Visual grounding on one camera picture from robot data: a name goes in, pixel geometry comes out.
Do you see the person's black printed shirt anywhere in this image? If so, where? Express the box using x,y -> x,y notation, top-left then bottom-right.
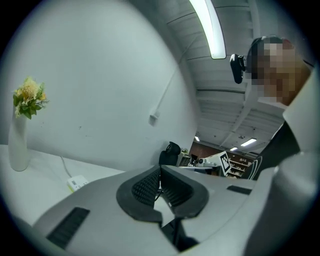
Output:
241,119 -> 302,181

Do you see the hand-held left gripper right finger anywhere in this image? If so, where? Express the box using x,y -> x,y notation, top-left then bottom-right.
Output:
161,164 -> 274,256

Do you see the long ceiling light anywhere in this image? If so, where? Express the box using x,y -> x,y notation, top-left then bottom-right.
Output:
188,0 -> 227,60

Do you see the white wall junction box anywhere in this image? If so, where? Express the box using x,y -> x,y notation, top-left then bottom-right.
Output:
149,111 -> 161,126

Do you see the white cable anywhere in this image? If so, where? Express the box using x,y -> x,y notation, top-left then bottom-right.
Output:
59,155 -> 73,179

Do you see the black head-mounted camera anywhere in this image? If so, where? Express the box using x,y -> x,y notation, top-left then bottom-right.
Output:
229,53 -> 247,85

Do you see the white power strip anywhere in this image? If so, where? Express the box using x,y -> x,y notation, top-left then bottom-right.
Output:
66,174 -> 90,194

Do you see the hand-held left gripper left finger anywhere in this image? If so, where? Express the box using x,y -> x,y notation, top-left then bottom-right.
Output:
31,164 -> 181,256

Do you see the grey cubby shelf unit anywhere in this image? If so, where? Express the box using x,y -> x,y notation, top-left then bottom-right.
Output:
177,152 -> 192,167

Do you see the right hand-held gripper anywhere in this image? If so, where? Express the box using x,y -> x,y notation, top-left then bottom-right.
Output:
196,150 -> 232,177

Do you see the person's head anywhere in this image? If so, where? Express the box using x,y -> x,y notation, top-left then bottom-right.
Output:
246,36 -> 312,106

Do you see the yellow flower bouquet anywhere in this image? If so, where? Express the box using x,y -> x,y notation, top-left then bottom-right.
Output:
12,76 -> 50,120

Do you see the black office chair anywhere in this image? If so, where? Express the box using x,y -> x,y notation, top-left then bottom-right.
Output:
158,141 -> 182,167

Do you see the white wall conduit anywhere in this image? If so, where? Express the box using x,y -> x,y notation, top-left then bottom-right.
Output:
154,37 -> 198,113

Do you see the wooden display shelf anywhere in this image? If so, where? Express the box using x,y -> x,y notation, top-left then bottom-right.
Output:
228,157 -> 253,177

